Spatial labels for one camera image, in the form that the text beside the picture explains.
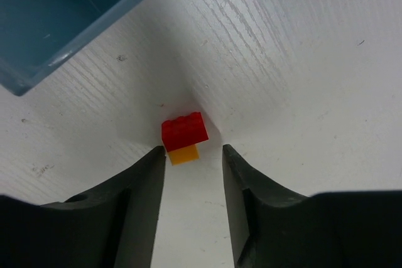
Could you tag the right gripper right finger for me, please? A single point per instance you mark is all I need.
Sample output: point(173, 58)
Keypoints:
point(273, 226)

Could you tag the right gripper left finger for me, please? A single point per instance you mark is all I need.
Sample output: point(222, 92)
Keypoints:
point(112, 224)

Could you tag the red yellow orange lego stack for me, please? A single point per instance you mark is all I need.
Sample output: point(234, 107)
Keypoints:
point(180, 137)

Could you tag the light blue container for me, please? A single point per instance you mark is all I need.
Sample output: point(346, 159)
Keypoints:
point(38, 36)

